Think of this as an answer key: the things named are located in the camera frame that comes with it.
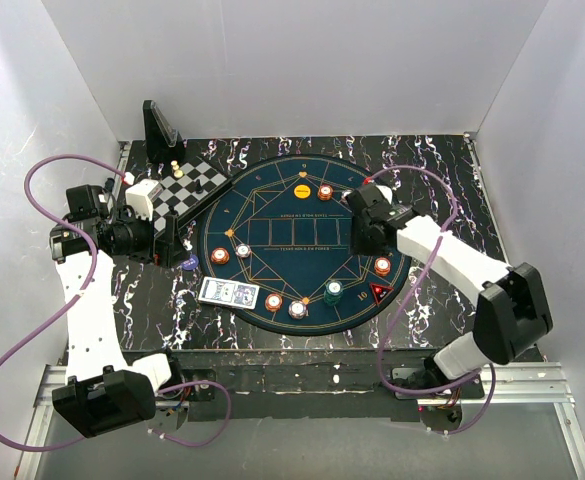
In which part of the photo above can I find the round blue poker mat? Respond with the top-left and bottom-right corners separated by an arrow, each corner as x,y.
197,155 -> 411,336

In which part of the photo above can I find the red chip stack bottom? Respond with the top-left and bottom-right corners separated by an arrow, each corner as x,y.
265,293 -> 283,312

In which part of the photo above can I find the playing card deck box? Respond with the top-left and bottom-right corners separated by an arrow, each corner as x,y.
198,277 -> 260,310

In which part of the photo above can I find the green chip stack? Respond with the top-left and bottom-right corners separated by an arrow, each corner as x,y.
323,279 -> 344,306

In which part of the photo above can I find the red triangle big blind button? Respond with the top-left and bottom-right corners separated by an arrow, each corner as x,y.
369,282 -> 393,305

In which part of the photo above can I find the black card holder stand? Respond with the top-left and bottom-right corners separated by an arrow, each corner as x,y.
142,100 -> 186,165

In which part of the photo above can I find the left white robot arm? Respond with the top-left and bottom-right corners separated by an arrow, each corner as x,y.
50,179 -> 185,438

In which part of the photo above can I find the black white chessboard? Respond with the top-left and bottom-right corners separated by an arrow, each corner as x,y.
153,159 -> 233,234

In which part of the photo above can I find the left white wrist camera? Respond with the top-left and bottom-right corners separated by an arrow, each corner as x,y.
125,179 -> 163,220

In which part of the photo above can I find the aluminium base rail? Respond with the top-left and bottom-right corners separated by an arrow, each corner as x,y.
14,362 -> 585,479

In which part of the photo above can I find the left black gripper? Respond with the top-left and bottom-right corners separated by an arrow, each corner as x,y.
112,206 -> 189,268

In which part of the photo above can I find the blue chip stack top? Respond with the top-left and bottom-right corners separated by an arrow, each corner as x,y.
340,190 -> 352,203

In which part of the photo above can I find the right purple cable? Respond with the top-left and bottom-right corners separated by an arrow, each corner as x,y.
363,165 -> 498,437

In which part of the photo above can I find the red chip stack top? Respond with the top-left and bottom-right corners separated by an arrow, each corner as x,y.
317,184 -> 333,201

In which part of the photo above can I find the cream chess pawn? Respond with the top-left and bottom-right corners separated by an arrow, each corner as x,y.
171,160 -> 183,178

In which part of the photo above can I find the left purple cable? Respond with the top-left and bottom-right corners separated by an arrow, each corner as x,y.
0,153 -> 233,454

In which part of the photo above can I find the blue small blind button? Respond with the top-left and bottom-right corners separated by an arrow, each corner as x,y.
180,254 -> 199,271

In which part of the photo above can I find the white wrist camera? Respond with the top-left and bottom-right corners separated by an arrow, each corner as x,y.
125,179 -> 163,220
368,183 -> 394,204

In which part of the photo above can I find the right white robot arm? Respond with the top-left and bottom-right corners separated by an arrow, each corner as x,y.
345,183 -> 553,398

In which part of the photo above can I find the purple cable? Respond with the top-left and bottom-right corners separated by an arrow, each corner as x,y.
0,153 -> 233,454
363,165 -> 498,437

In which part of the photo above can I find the orange dealer button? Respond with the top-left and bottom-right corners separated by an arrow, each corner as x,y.
294,184 -> 312,199

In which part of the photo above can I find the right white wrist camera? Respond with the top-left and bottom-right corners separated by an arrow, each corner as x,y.
368,183 -> 394,204

